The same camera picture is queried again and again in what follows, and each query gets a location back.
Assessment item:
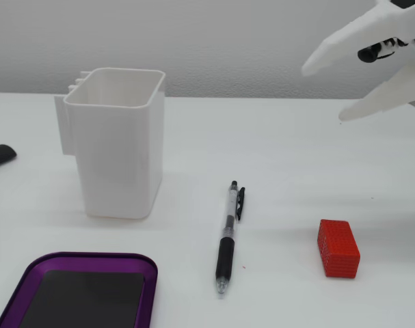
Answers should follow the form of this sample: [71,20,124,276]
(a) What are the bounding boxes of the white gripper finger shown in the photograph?
[338,61,415,123]
[302,0,415,77]

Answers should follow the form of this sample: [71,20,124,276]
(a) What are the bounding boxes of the red textured cube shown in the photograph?
[318,219,361,279]

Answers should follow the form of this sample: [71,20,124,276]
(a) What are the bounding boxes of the white plastic open box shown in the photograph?
[54,67,166,219]

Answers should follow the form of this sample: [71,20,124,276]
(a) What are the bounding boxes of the black grip clear pen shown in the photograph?
[215,180,246,295]

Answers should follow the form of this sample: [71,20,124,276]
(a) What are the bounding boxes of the purple metal tray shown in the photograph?
[0,251,159,328]

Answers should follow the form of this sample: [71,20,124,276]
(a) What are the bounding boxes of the black tray mat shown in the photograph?
[21,269,146,328]

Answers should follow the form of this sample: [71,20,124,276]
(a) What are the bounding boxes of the black flat object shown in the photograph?
[0,144,18,171]

